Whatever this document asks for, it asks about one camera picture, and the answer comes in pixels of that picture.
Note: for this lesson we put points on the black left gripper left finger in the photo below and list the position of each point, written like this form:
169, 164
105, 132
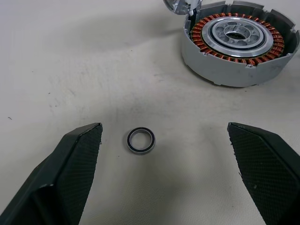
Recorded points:
58, 178

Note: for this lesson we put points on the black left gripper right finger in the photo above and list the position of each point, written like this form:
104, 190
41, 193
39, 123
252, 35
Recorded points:
264, 168

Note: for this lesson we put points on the grey motor housing copper windings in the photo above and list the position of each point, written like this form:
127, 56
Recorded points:
222, 72

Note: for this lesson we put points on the silver metal part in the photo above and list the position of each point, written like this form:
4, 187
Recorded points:
178, 7

